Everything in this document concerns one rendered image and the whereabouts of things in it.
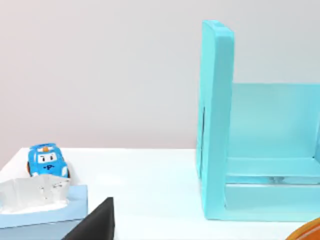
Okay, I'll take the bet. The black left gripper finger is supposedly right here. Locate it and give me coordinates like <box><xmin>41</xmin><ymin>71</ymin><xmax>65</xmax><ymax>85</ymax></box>
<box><xmin>61</xmin><ymin>196</ymin><xmax>116</xmax><ymax>240</ymax></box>

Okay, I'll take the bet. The light blue tissue box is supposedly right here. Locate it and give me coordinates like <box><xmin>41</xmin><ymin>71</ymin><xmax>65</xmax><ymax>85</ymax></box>
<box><xmin>0</xmin><ymin>184</ymin><xmax>89</xmax><ymax>240</ymax></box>

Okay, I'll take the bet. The white tissue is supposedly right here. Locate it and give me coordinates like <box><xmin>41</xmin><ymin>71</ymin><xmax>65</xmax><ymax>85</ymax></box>
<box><xmin>0</xmin><ymin>174</ymin><xmax>71</xmax><ymax>215</ymax></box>

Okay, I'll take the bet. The blue toy car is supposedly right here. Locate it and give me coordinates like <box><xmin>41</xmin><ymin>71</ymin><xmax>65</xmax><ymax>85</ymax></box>
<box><xmin>26</xmin><ymin>142</ymin><xmax>72</xmax><ymax>179</ymax></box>

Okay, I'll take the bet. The light blue rack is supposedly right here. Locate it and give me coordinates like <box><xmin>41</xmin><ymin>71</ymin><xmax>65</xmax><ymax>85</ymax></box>
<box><xmin>195</xmin><ymin>19</ymin><xmax>320</xmax><ymax>223</ymax></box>

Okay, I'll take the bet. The orange round object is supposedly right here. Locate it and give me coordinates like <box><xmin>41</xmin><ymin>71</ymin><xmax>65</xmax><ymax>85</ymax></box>
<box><xmin>284</xmin><ymin>216</ymin><xmax>320</xmax><ymax>240</ymax></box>

